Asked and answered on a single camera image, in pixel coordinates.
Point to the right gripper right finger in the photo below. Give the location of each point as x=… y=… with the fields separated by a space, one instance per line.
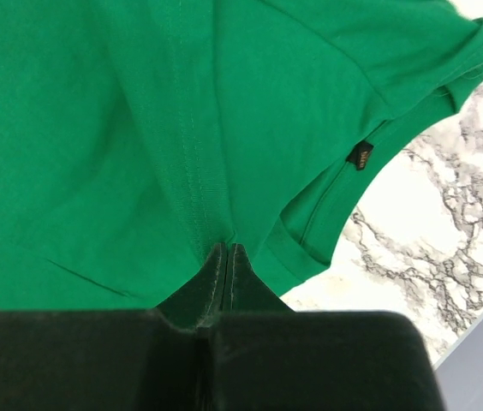
x=246 y=293

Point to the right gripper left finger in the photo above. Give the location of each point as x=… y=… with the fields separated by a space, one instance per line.
x=198 y=302

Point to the green t-shirt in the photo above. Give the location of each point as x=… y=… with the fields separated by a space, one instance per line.
x=136 y=135

